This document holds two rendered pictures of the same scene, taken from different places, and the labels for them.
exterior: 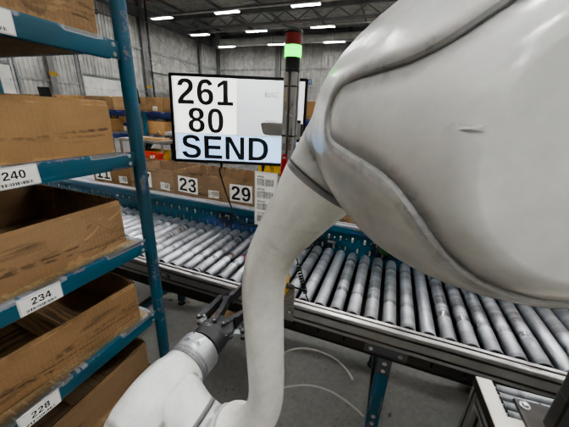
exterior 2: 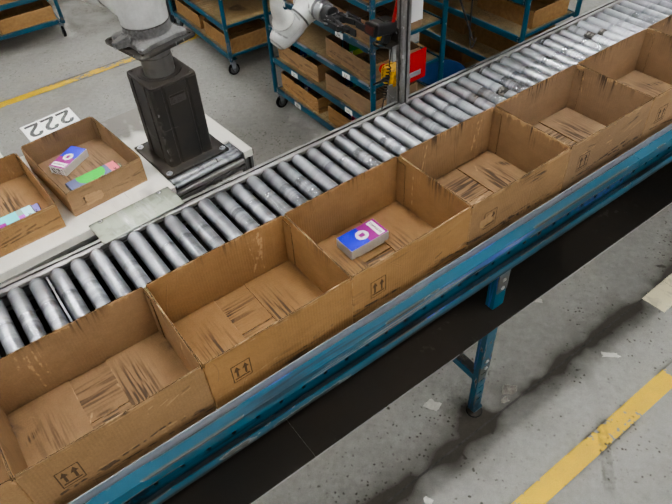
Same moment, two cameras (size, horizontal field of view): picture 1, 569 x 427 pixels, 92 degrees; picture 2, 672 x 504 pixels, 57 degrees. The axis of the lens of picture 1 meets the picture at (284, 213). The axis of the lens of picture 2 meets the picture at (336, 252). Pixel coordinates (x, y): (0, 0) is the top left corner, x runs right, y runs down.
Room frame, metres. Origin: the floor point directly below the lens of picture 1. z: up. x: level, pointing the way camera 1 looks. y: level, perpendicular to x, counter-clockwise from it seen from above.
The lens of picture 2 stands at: (1.97, -1.98, 2.11)
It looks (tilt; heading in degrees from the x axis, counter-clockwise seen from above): 45 degrees down; 126
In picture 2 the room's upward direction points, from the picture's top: 4 degrees counter-clockwise
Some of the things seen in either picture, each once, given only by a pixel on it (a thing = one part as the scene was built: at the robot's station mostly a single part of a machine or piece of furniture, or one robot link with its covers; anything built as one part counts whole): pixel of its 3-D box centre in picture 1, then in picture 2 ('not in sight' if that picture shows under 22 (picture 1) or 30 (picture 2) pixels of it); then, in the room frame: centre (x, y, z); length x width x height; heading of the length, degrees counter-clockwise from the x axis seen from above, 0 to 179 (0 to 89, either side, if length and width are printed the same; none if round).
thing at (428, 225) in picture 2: not in sight; (377, 234); (1.35, -0.93, 0.96); 0.39 x 0.29 x 0.17; 70
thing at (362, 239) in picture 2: not in sight; (362, 239); (1.29, -0.92, 0.90); 0.13 x 0.07 x 0.04; 70
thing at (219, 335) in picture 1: (214, 332); (333, 16); (0.50, 0.15, 0.95); 0.09 x 0.08 x 0.08; 160
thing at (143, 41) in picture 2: not in sight; (142, 30); (0.35, -0.72, 1.23); 0.22 x 0.18 x 0.06; 80
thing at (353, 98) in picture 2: not in sight; (370, 85); (0.43, 0.57, 0.39); 0.40 x 0.30 x 0.10; 160
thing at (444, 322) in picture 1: (439, 301); (320, 199); (0.97, -0.66, 0.72); 0.52 x 0.05 x 0.05; 160
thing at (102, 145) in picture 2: not in sight; (83, 163); (0.16, -0.99, 0.80); 0.38 x 0.28 x 0.10; 165
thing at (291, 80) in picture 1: (284, 212); (403, 13); (0.92, 0.00, 1.11); 0.12 x 0.05 x 0.88; 70
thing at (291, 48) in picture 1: (293, 46); not in sight; (0.92, 0.00, 1.62); 0.05 x 0.05 x 0.06
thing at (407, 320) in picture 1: (406, 293); (350, 184); (1.01, -0.54, 0.72); 0.52 x 0.05 x 0.05; 160
